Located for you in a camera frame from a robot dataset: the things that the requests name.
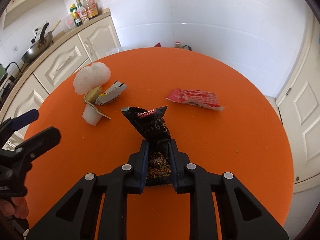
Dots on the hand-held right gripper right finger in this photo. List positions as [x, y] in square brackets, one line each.
[174, 167]

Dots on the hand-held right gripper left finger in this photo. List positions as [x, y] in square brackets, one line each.
[145, 165]

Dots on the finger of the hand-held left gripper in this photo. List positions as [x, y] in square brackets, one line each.
[45, 138]
[25, 118]

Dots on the black snack packet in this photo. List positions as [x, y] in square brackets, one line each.
[152, 127]

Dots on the person's left hand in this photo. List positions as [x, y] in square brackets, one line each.
[17, 207]

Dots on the black countertop appliance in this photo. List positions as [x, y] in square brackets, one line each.
[6, 86]

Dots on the white jelly cup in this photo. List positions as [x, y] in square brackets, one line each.
[91, 116]

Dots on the orange round table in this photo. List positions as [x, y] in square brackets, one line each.
[225, 142]

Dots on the yellowish food scrap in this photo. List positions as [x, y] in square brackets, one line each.
[93, 93]

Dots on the red snack packet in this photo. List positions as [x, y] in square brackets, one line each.
[195, 98]

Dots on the white kitchen cabinet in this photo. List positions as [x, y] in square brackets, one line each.
[65, 57]

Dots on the white crumpled plastic bag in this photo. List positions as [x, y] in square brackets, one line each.
[92, 76]

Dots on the pink plastic container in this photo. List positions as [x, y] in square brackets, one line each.
[69, 22]

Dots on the green cap sauce bottle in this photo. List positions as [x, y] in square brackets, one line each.
[76, 17]

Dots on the dark sauce bottle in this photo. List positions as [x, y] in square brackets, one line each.
[82, 13]

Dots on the dark patterned bag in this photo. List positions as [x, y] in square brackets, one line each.
[187, 47]

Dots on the clear bottle red label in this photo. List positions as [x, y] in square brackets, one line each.
[88, 8]

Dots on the brown sauce bottle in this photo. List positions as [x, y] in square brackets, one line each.
[95, 10]

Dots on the white panel door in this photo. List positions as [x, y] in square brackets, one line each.
[305, 110]

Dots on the white wall outlet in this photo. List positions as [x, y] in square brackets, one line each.
[37, 30]
[15, 47]

